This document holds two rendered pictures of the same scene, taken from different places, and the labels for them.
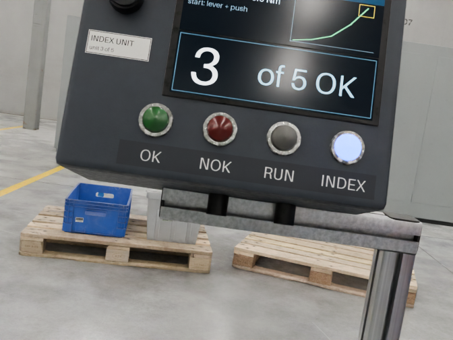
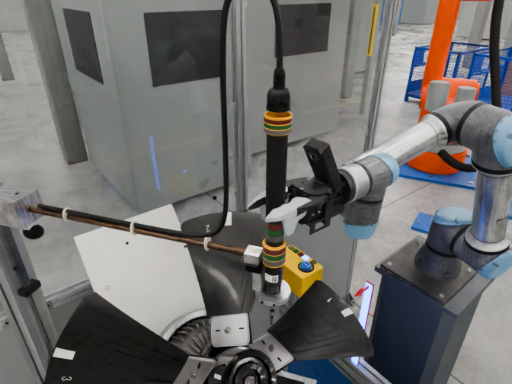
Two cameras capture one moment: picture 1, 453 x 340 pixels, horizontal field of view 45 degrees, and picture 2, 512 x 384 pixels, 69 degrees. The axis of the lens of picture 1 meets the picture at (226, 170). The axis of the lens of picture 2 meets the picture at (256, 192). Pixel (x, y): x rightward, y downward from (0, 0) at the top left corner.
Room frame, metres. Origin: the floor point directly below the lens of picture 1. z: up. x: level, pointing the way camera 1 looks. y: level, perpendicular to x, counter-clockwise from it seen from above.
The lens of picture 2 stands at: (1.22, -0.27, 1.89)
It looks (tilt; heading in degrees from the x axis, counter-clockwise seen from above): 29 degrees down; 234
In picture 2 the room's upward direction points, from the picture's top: straight up
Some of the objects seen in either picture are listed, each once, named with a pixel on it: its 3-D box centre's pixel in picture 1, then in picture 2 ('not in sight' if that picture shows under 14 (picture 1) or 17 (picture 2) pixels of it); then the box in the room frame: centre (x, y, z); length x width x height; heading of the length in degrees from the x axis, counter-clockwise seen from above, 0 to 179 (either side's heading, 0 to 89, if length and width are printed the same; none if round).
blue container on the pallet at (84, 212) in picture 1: (100, 208); not in sight; (3.67, 0.83, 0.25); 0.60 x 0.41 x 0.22; 8
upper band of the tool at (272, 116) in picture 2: not in sight; (277, 123); (0.86, -0.69, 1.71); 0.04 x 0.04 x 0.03
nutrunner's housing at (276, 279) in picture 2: not in sight; (275, 205); (0.86, -0.69, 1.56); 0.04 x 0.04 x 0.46
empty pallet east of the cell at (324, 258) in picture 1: (327, 258); not in sight; (3.92, -0.84, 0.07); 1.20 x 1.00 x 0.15; 75
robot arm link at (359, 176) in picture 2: not in sight; (346, 183); (0.67, -0.70, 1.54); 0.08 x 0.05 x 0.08; 91
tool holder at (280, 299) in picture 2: not in sight; (268, 273); (0.87, -0.70, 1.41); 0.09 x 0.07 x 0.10; 126
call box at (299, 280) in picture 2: not in sight; (296, 271); (0.51, -0.99, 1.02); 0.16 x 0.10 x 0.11; 91
